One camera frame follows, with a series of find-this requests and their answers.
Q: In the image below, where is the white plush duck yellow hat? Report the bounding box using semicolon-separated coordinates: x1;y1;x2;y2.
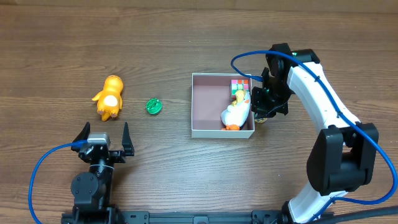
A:
220;90;251;131

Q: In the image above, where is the gold blue spinning top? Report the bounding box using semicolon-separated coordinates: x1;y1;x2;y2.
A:
254;118;267;123

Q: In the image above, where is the orange plush toy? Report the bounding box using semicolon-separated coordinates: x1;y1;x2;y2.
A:
91;75;124;121

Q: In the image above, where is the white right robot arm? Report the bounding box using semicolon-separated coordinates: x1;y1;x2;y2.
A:
251;43;379;223

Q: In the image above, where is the white cardboard box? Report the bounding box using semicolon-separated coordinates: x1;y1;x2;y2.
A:
191;73;255;139

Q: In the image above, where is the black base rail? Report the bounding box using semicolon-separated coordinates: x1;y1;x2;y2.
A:
60;203;335;224

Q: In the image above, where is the green spinning top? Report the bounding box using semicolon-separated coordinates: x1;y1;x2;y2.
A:
146;98;162;115

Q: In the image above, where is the black thick cable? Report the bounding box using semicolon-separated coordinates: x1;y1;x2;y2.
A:
313;205;398;224

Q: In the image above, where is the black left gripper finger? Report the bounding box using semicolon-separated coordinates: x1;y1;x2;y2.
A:
71;122;91;152
122;122;134;156

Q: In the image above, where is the colourful puzzle cube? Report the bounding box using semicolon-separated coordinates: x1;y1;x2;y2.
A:
230;79;249;100

